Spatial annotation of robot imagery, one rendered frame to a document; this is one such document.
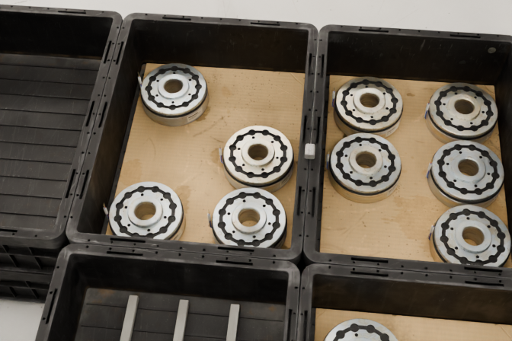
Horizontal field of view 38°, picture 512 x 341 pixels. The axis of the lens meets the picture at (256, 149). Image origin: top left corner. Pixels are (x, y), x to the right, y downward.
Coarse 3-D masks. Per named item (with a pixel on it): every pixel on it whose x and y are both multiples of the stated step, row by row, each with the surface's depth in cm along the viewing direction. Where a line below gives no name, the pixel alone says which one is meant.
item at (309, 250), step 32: (320, 32) 113; (352, 32) 113; (384, 32) 112; (416, 32) 112; (448, 32) 112; (320, 64) 109; (320, 96) 106; (320, 128) 103; (320, 160) 100; (320, 256) 92; (352, 256) 92
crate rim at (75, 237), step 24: (192, 24) 115; (216, 24) 114; (240, 24) 114; (264, 24) 114; (288, 24) 114; (312, 24) 114; (120, 48) 113; (312, 48) 111; (312, 72) 108; (312, 96) 106; (96, 120) 104; (96, 144) 102; (72, 216) 96; (72, 240) 94; (96, 240) 94; (120, 240) 94; (144, 240) 93; (168, 240) 93
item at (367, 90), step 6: (360, 90) 114; (366, 90) 114; (372, 90) 114; (354, 96) 114; (360, 96) 114; (378, 96) 114; (354, 102) 113; (384, 102) 113; (360, 108) 112; (366, 108) 112; (372, 108) 112; (378, 108) 112; (372, 114) 112
